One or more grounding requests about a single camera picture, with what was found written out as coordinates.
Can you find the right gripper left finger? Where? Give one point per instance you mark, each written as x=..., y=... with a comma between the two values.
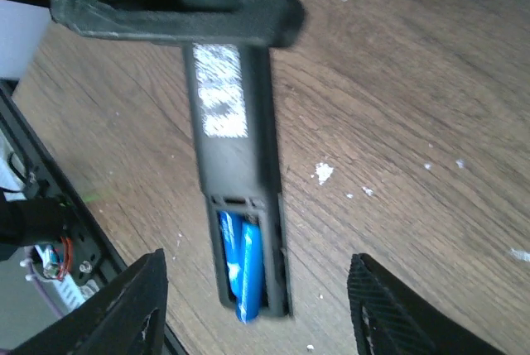
x=128, y=316

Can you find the black aluminium frame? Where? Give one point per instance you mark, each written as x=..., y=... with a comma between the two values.
x=42, y=178

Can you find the light blue slotted cable duct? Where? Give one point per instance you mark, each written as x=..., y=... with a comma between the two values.
x=72, y=295

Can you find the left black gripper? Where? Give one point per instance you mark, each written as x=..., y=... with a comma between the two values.
x=263, y=23

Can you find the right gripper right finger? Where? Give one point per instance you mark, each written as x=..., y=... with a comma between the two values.
x=391, y=318

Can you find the black remote control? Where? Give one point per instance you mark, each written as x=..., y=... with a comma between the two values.
x=235, y=135

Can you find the blue battery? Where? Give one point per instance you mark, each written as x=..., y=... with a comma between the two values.
x=231, y=225
x=251, y=275

